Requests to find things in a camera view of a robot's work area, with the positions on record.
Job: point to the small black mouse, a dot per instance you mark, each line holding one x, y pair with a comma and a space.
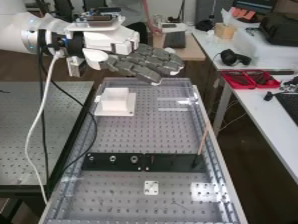
269, 96

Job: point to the metal bearing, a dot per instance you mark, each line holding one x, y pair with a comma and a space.
133, 159
113, 159

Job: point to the thin stick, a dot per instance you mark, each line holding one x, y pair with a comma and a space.
203, 138

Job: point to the clear box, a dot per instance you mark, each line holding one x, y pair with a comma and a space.
215, 150

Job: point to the small cardboard box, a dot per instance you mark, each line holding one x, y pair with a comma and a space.
224, 31

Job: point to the small white square plate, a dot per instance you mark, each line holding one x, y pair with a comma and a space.
151, 187

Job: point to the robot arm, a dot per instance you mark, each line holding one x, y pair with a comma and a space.
18, 26

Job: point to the black keyboard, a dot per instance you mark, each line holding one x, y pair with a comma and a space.
289, 106

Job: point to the person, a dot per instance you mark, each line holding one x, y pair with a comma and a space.
151, 18

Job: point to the wooden desk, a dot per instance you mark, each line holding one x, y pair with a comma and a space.
193, 50

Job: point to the red tray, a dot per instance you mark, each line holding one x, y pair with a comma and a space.
266, 80
238, 80

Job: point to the small white box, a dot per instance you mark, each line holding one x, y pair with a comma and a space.
115, 100

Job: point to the white desk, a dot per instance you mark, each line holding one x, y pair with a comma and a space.
266, 120
266, 56

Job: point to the black case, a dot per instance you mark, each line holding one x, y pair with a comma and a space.
280, 30

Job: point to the grey box device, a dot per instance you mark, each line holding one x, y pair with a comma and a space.
173, 35

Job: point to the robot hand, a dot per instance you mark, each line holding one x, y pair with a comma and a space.
111, 41

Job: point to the black headphones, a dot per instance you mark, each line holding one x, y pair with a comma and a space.
233, 57

